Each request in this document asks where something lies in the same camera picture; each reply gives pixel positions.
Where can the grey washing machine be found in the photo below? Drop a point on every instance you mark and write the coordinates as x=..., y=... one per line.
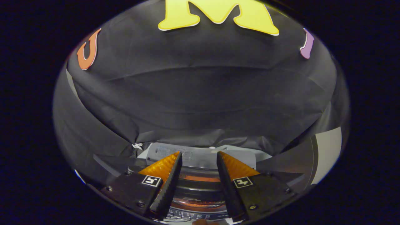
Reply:
x=200, y=157

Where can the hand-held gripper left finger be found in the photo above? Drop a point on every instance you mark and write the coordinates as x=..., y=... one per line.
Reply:
x=168, y=187

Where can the black backdrop cloth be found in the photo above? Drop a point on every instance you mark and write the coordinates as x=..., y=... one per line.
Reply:
x=200, y=93

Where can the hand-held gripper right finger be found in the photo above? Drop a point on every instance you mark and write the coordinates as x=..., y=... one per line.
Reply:
x=226, y=187

